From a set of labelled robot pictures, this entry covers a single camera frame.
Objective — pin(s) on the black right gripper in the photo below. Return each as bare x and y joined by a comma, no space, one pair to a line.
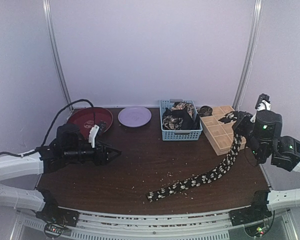
241,122

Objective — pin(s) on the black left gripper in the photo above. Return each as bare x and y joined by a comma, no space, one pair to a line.
100,157

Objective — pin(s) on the black skull pattern tie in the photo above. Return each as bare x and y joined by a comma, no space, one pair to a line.
212,175

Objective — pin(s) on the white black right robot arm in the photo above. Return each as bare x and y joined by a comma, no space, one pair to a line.
280,154

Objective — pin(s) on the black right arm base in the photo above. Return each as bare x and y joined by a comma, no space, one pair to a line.
257,210

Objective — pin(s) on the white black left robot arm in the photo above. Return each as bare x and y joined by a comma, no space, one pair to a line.
19,173

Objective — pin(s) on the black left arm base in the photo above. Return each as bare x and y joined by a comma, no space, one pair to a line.
59,216

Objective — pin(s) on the wooden compartment organizer box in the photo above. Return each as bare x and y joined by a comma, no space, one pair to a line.
220,135

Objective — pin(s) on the dark red round tray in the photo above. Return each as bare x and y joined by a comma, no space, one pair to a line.
84,119

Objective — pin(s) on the rolled dark patterned tie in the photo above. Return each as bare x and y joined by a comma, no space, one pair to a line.
205,111

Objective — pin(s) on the lavender round plate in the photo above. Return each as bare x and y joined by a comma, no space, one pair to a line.
134,116

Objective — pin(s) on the plain black tie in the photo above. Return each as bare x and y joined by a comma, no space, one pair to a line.
179,120

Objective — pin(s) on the orange paisley patterned tie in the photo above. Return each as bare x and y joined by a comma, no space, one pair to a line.
182,105

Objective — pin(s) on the blue perforated plastic basket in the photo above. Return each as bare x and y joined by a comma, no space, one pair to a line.
178,135

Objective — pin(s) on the left green circuit board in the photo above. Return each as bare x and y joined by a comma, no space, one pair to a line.
53,231

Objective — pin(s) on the green circuit board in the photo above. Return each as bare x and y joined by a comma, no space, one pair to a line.
53,231
257,230

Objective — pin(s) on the right green circuit board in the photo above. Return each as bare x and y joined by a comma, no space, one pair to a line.
257,230

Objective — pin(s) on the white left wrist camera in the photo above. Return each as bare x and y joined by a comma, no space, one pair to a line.
95,132

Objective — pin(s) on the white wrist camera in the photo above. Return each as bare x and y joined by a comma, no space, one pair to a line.
95,132
263,102

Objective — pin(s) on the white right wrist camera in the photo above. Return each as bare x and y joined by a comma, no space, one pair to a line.
263,102

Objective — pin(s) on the right aluminium frame post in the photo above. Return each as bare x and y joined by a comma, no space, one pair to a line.
248,60

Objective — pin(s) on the aluminium frame post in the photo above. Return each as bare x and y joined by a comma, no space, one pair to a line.
248,60
55,53

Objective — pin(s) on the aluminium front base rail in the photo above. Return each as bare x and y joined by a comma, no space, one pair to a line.
215,225

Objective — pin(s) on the left aluminium frame post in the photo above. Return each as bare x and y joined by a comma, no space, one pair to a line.
55,53

